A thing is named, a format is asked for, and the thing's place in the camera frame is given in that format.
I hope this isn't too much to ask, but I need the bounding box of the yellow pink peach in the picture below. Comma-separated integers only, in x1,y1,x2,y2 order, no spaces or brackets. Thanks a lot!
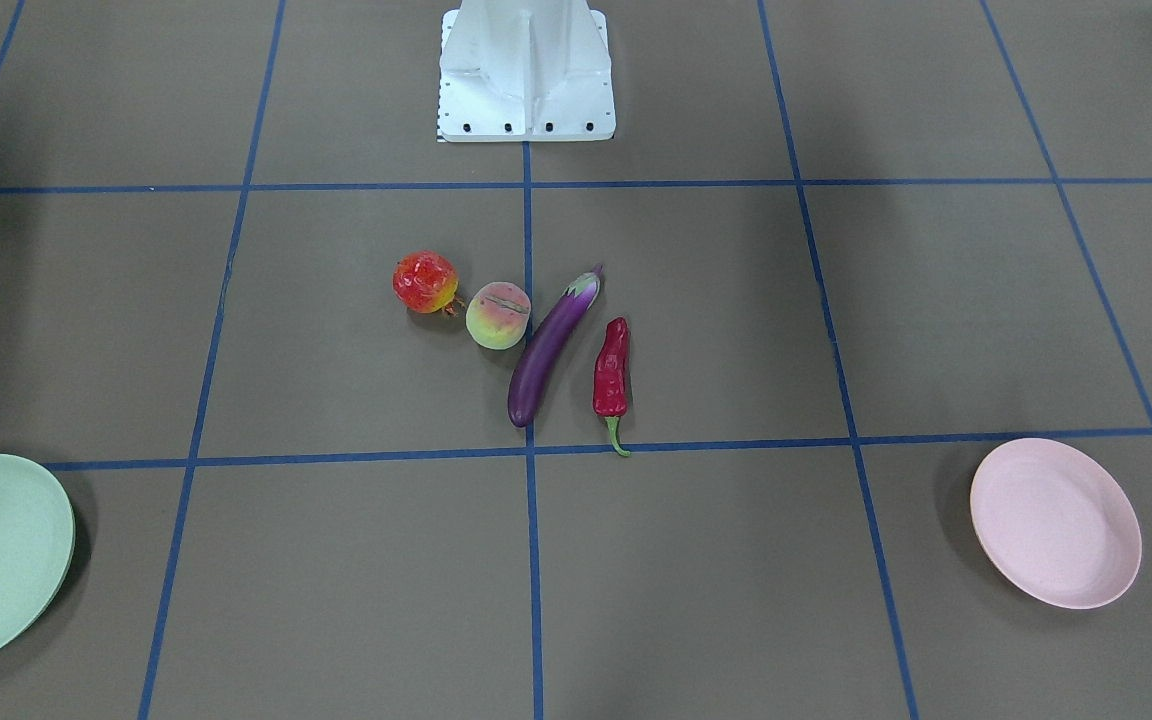
465,281,532,351

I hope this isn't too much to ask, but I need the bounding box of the pink plate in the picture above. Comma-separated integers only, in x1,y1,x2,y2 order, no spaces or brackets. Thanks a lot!
969,438,1143,611

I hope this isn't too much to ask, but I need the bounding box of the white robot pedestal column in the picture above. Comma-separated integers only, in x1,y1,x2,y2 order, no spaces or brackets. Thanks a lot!
435,1,617,143

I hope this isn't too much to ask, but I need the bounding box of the purple eggplant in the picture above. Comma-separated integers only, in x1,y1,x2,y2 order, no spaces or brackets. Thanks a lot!
506,263,604,429

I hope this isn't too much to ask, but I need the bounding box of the red chili pepper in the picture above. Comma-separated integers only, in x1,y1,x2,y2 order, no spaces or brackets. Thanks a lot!
591,316,631,457

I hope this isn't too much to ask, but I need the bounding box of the red yellow pomegranate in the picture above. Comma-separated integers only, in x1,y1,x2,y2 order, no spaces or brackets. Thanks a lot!
391,250,465,316

